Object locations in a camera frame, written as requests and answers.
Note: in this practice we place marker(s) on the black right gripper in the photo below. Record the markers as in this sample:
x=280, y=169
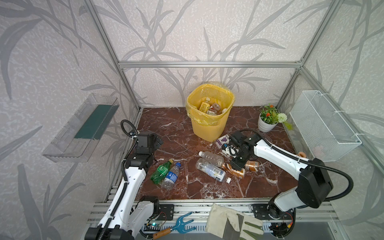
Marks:
x=237, y=157

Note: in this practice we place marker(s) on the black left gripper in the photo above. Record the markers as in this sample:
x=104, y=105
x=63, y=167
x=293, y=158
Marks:
x=153, y=141

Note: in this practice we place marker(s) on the purple grape label bottle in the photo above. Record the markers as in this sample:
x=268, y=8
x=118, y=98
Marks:
x=222, y=140

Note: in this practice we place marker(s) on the green plastic bottle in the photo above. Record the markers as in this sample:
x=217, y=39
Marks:
x=161, y=172

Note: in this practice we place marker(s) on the red juice bottle yellow cap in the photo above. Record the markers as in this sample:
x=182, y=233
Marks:
x=215, y=107

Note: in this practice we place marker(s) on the square green label bottle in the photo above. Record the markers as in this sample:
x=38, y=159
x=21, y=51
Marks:
x=211, y=112

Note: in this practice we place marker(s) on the yellow label tea bottle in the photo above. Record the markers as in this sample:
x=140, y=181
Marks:
x=205, y=105

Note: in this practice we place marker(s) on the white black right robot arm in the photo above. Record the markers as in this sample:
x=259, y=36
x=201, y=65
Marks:
x=313, y=180

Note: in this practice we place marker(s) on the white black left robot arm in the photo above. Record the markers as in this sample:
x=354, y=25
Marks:
x=120, y=221

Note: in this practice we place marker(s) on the yellow plastic waste bin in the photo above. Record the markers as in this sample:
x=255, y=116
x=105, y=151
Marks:
x=209, y=133

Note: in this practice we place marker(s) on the yellow bin liner bag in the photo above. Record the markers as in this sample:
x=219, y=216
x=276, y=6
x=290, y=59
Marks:
x=218, y=93

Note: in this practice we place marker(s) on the brown milk tea bottle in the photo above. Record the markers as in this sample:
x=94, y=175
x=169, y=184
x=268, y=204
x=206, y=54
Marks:
x=252, y=166

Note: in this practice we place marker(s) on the clear ribbed plastic bottle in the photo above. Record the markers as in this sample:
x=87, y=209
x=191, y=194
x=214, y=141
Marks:
x=212, y=158

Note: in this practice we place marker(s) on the white potted artificial plant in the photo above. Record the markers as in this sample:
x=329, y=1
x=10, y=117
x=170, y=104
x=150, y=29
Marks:
x=270, y=117

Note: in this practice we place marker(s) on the blue label water bottle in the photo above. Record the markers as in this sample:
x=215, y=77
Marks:
x=171, y=177

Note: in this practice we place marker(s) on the large clear water bottle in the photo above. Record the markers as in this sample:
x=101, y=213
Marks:
x=212, y=171

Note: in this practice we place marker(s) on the small terracotta vase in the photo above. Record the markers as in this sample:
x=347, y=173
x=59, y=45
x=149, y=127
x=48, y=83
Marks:
x=302, y=155

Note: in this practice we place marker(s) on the green circuit board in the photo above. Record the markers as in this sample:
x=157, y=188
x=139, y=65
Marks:
x=153, y=227

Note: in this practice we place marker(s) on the teal garden hand fork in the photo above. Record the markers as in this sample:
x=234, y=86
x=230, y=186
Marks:
x=180, y=227

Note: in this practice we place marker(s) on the beige work glove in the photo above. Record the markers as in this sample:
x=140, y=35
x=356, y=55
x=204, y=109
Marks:
x=229, y=224

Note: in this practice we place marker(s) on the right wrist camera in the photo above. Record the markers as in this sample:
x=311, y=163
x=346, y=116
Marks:
x=229, y=150

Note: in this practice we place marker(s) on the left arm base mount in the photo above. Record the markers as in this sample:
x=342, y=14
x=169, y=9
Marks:
x=165, y=212

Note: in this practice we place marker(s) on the clear acrylic wall shelf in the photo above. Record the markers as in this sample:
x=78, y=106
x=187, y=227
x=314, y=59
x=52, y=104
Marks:
x=78, y=139

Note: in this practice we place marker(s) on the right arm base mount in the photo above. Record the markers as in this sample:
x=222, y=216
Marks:
x=261, y=211

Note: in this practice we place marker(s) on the white wire mesh basket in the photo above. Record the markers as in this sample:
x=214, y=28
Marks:
x=322, y=127

